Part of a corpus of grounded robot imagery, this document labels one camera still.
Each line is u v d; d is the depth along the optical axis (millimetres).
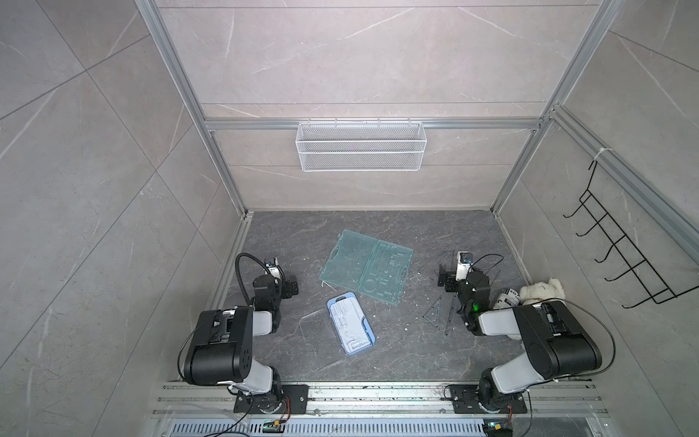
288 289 857
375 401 745
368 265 1009
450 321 878
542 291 858
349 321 862
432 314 902
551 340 457
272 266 804
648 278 620
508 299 897
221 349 447
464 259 796
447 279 837
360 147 1007
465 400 726
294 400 732
